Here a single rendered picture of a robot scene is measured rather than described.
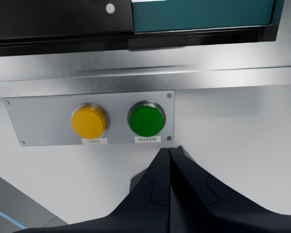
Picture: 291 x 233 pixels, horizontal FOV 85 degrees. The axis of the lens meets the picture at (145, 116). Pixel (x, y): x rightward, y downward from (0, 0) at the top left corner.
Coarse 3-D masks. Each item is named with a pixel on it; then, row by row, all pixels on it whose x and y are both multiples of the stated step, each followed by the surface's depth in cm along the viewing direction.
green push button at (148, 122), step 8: (144, 104) 18; (136, 112) 18; (144, 112) 18; (152, 112) 18; (160, 112) 18; (136, 120) 18; (144, 120) 18; (152, 120) 18; (160, 120) 18; (136, 128) 19; (144, 128) 19; (152, 128) 19; (160, 128) 19; (144, 136) 19
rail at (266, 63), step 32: (0, 64) 18; (32, 64) 17; (64, 64) 17; (96, 64) 17; (128, 64) 17; (160, 64) 17; (192, 64) 17; (224, 64) 18; (256, 64) 18; (288, 64) 18; (0, 96) 19
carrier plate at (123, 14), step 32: (0, 0) 15; (32, 0) 14; (64, 0) 14; (96, 0) 14; (128, 0) 14; (0, 32) 15; (32, 32) 15; (64, 32) 15; (96, 32) 15; (128, 32) 15
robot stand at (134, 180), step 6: (180, 150) 31; (138, 174) 35; (132, 180) 35; (138, 180) 33; (132, 186) 33; (174, 204) 22; (174, 210) 21; (174, 216) 21; (174, 222) 20; (180, 222) 19; (174, 228) 19; (180, 228) 19
